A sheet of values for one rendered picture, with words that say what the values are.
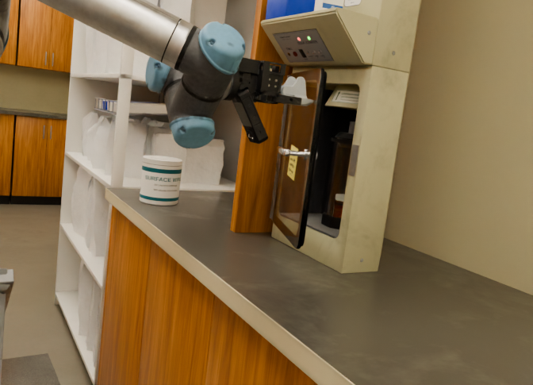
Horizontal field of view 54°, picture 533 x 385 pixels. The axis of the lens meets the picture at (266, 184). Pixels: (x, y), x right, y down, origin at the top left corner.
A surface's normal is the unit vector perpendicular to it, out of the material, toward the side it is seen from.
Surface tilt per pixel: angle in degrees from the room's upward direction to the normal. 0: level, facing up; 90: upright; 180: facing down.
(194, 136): 135
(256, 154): 90
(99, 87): 90
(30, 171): 90
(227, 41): 45
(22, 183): 90
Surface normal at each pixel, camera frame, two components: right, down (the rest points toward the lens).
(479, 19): -0.86, -0.04
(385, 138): 0.50, 0.18
